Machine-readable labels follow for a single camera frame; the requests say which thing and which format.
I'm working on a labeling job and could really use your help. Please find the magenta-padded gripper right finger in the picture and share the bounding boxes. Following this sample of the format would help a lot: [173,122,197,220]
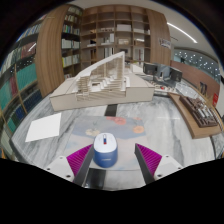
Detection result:
[134,143,184,185]

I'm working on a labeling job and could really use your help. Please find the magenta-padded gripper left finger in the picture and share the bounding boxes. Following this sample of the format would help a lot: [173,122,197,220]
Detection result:
[44,143,95,187]

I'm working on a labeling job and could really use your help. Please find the white and blue computer mouse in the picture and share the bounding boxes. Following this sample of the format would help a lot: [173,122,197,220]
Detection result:
[92,132,119,169]

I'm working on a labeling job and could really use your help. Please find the pastel printed mouse pad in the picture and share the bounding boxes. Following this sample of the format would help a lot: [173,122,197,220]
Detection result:
[62,115,150,172]

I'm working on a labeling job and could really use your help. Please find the white sheet of paper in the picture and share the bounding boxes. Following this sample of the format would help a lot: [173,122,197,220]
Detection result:
[24,112,63,143]

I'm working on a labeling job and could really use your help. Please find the dark architectural model on board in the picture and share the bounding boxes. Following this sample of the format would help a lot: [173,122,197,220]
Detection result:
[168,91,224,140]

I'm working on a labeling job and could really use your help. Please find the white architectural model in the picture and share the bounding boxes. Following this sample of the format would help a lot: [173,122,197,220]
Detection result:
[48,50,156,112]

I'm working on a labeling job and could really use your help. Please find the black computer monitor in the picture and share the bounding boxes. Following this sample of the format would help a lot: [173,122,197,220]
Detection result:
[142,62,158,76]
[168,66,184,83]

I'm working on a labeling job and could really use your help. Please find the bookshelf with colourful books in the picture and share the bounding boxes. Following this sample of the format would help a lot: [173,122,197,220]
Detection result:
[0,14,46,158]

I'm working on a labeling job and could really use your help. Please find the wooden bookshelf unit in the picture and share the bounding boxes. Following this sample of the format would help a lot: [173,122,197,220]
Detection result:
[34,3,172,98]

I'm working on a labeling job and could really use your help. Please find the long ceiling light strip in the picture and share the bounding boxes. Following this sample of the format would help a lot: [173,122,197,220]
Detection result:
[166,21,199,44]

